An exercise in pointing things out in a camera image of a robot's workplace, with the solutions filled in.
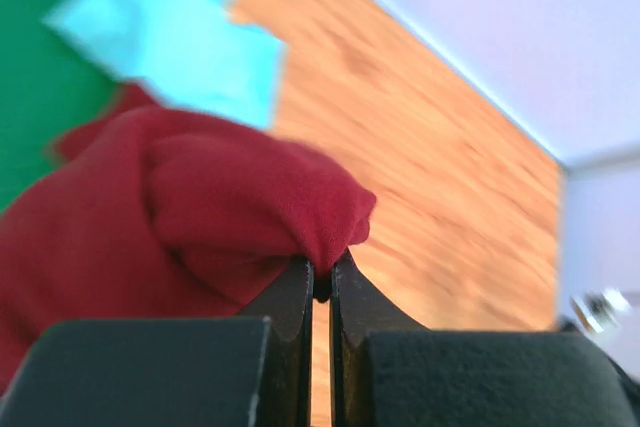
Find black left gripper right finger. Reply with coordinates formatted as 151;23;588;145
329;251;425;426

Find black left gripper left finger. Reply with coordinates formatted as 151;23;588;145
240;257;314;426

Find dark red t-shirt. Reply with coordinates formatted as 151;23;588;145
1;84;376;385

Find light teal t-shirt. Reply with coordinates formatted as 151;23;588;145
45;0;286;129

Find green plastic tray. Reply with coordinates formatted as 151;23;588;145
1;0;117;207

